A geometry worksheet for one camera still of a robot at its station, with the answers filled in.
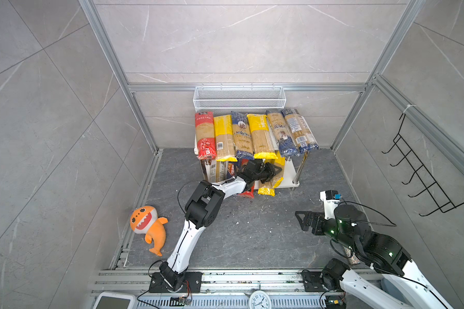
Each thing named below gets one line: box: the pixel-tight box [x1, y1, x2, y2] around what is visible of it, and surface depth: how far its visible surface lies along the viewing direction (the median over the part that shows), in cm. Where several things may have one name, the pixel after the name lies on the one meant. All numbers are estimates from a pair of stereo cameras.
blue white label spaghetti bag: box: [280, 108, 320, 155], surface depth 76 cm
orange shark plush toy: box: [129, 205, 169, 257], surface depth 83 cm
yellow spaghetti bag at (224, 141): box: [213, 113, 238, 162], surface depth 75 cm
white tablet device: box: [92, 291, 136, 309], surface depth 68 cm
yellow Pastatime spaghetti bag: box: [246, 113, 278, 160], surface depth 75 cm
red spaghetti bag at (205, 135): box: [194, 111, 218, 161], surface depth 75 cm
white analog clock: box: [248, 290, 272, 309], surface depth 68 cm
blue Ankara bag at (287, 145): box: [265, 110, 300, 158], surface depth 76 cm
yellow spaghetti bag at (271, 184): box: [265, 150, 286, 197], surface depth 92 cm
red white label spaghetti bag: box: [204, 159, 227, 183], surface depth 100 cm
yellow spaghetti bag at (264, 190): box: [257, 185, 276, 197], surface depth 92 cm
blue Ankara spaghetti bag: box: [230, 110, 255, 161], surface depth 74 cm
